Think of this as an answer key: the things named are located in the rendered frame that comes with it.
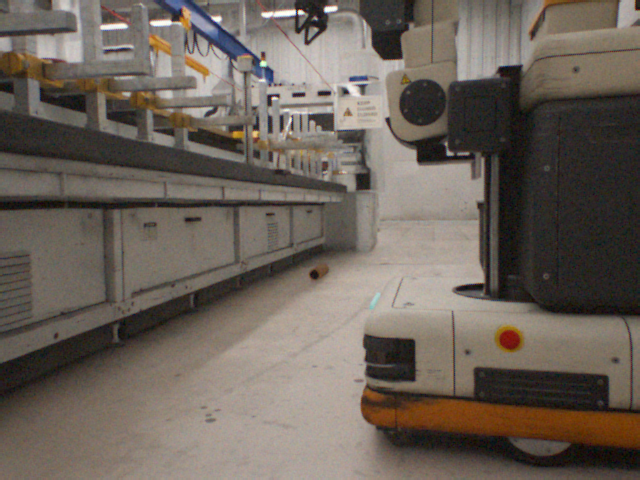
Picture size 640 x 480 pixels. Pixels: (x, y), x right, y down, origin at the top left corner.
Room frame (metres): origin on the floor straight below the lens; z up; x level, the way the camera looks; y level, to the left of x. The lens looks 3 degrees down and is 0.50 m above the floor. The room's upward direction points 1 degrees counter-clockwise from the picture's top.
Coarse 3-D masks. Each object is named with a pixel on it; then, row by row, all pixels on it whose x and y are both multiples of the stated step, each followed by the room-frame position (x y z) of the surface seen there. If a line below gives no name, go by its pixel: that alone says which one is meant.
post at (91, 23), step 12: (84, 0) 1.48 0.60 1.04; (96, 0) 1.49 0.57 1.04; (84, 12) 1.48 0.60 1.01; (96, 12) 1.49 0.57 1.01; (84, 24) 1.48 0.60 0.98; (96, 24) 1.48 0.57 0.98; (84, 36) 1.48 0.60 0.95; (96, 36) 1.48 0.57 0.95; (84, 48) 1.48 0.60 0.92; (96, 48) 1.48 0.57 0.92; (84, 60) 1.48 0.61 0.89; (96, 60) 1.48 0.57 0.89; (96, 96) 1.47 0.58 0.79; (96, 108) 1.47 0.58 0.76; (96, 120) 1.47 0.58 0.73
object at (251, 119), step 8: (152, 120) 2.03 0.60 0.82; (160, 120) 2.03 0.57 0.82; (192, 120) 2.00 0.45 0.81; (200, 120) 1.99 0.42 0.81; (208, 120) 1.99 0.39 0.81; (216, 120) 1.98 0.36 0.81; (224, 120) 1.97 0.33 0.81; (232, 120) 1.97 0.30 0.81; (240, 120) 1.96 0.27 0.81; (248, 120) 1.96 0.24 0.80; (152, 128) 2.05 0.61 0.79; (160, 128) 2.06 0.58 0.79
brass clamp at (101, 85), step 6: (78, 78) 1.45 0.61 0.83; (84, 78) 1.45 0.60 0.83; (96, 78) 1.45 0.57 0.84; (102, 78) 1.48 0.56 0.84; (108, 78) 1.51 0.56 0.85; (78, 84) 1.45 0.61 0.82; (84, 84) 1.45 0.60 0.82; (90, 84) 1.45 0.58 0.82; (96, 84) 1.46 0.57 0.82; (102, 84) 1.48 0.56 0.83; (108, 84) 1.51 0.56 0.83; (84, 90) 1.47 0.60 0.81; (90, 90) 1.46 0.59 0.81; (96, 90) 1.47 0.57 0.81; (102, 90) 1.48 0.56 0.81; (108, 90) 1.51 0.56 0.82; (108, 96) 1.54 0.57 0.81; (114, 96) 1.54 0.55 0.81; (120, 96) 1.56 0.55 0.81
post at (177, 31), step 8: (176, 24) 1.96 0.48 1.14; (176, 32) 1.96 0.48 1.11; (176, 40) 1.96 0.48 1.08; (176, 48) 1.96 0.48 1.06; (184, 48) 1.99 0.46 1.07; (176, 56) 1.96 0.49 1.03; (184, 56) 1.99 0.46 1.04; (176, 64) 1.97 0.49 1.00; (184, 64) 1.99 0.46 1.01; (176, 72) 1.97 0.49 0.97; (184, 72) 1.99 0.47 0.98; (176, 96) 1.97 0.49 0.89; (184, 96) 1.98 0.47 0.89; (184, 112) 1.98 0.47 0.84; (176, 128) 1.97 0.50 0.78; (184, 128) 1.97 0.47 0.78; (176, 136) 1.97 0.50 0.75; (184, 136) 1.97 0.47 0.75
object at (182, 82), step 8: (112, 80) 1.51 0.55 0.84; (120, 80) 1.51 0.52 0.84; (128, 80) 1.50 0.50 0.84; (136, 80) 1.50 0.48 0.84; (144, 80) 1.49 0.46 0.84; (152, 80) 1.49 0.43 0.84; (160, 80) 1.48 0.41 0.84; (168, 80) 1.48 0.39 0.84; (176, 80) 1.47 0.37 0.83; (184, 80) 1.47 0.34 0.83; (192, 80) 1.46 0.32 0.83; (56, 88) 1.54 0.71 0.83; (64, 88) 1.54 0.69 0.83; (72, 88) 1.54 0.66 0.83; (80, 88) 1.53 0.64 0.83; (112, 88) 1.51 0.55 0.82; (120, 88) 1.51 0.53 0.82; (128, 88) 1.50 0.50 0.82; (136, 88) 1.50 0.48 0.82; (144, 88) 1.49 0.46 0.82; (152, 88) 1.49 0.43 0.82; (160, 88) 1.48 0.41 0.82; (168, 88) 1.48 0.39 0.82; (176, 88) 1.48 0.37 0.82; (184, 88) 1.48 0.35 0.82; (192, 88) 1.48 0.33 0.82; (56, 96) 1.56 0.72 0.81
